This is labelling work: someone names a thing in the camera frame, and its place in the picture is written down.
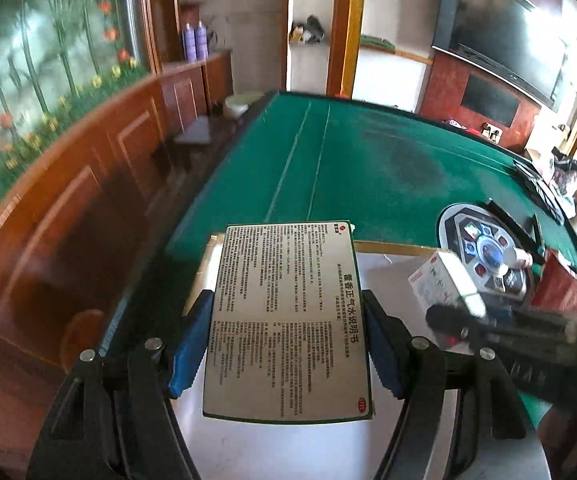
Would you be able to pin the finger of the right gripper across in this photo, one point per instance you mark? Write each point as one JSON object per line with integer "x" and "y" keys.
{"x": 540, "y": 334}

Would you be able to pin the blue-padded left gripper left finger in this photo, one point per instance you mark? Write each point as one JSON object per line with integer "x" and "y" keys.
{"x": 113, "y": 416}

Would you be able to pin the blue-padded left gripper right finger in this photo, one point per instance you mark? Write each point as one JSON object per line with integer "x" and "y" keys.
{"x": 489, "y": 433}

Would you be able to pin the small white medicine box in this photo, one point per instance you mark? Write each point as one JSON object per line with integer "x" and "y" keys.
{"x": 443, "y": 279}

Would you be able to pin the green-edged medicine box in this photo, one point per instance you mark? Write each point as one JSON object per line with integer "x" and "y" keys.
{"x": 286, "y": 342}

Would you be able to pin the red packet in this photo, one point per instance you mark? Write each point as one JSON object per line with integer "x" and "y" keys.
{"x": 557, "y": 289}

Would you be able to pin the round black patterned disc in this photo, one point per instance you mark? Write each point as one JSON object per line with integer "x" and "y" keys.
{"x": 500, "y": 269}

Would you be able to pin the white gold-rimmed tray box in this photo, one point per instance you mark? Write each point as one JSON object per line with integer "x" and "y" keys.
{"x": 348, "y": 450}

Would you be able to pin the pile of playing cards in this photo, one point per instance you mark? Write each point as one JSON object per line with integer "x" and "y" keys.
{"x": 545, "y": 195}

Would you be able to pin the round white stool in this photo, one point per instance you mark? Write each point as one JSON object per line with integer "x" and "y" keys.
{"x": 236, "y": 106}

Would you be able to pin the right purple bottle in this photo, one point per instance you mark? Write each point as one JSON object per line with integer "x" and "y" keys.
{"x": 201, "y": 41}

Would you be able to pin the wall television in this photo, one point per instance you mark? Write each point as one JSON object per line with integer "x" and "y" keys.
{"x": 518, "y": 41}

